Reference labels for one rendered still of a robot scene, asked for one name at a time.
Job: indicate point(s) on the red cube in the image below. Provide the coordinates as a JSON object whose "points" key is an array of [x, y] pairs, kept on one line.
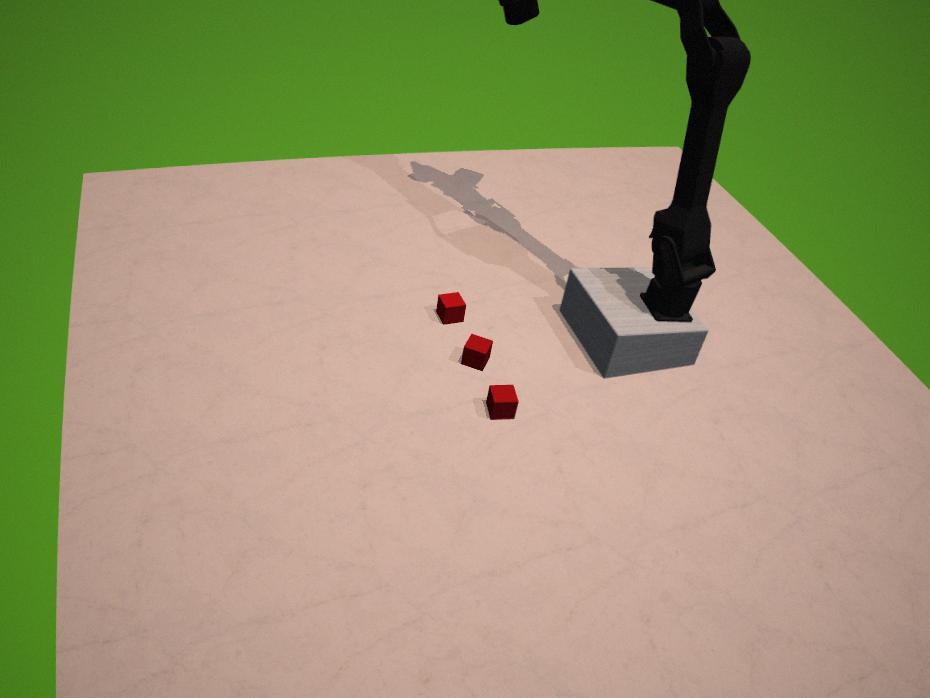
{"points": [[476, 352], [502, 402], [451, 308]]}

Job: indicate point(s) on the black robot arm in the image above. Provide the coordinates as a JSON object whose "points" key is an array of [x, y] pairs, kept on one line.
{"points": [[716, 67]]}

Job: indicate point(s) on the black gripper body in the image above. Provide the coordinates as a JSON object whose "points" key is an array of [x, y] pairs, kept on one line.
{"points": [[519, 11]]}

